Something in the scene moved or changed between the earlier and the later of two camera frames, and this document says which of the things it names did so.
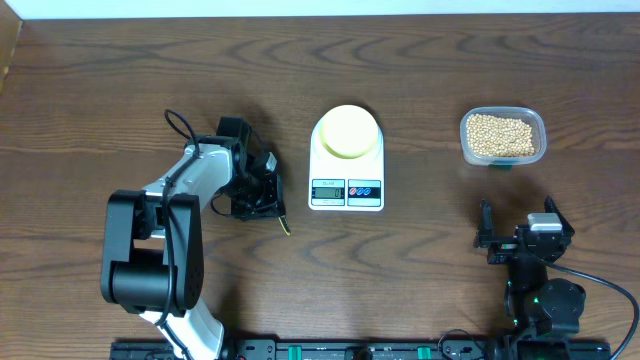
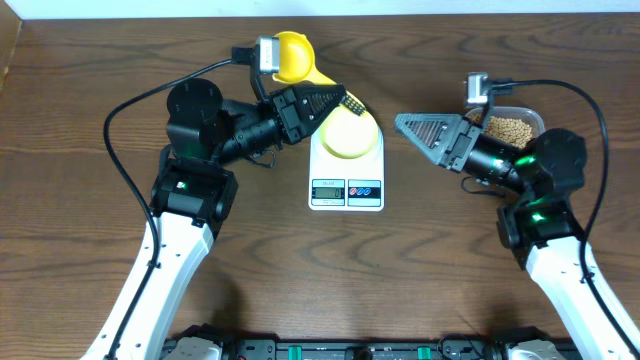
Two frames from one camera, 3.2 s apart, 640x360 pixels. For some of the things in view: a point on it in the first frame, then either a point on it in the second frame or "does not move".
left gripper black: [272, 202] -> [286, 105]
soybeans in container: [490, 135] does not move
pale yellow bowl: [349, 132] does not move
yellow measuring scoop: [288, 233] -> [296, 61]
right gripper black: [500, 249] -> [453, 134]
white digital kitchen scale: [345, 184] does not move
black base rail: [457, 350] does not move
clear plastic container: [502, 135] does not move
